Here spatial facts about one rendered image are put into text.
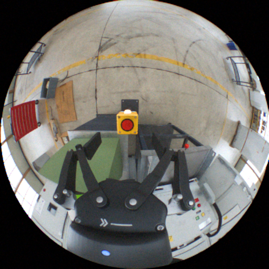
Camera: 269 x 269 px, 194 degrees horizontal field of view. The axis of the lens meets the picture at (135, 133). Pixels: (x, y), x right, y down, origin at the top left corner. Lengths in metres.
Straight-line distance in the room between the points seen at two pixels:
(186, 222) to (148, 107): 1.34
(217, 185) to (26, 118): 3.22
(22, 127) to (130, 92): 2.35
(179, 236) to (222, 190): 0.60
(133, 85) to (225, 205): 1.80
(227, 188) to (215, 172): 0.24
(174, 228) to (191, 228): 0.13
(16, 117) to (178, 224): 2.68
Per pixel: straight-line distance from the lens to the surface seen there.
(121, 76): 1.25
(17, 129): 2.29
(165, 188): 0.72
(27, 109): 2.38
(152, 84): 1.25
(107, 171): 0.28
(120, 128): 0.30
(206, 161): 0.82
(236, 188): 1.02
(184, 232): 0.69
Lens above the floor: 1.18
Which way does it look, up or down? 67 degrees down
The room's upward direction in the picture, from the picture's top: 171 degrees clockwise
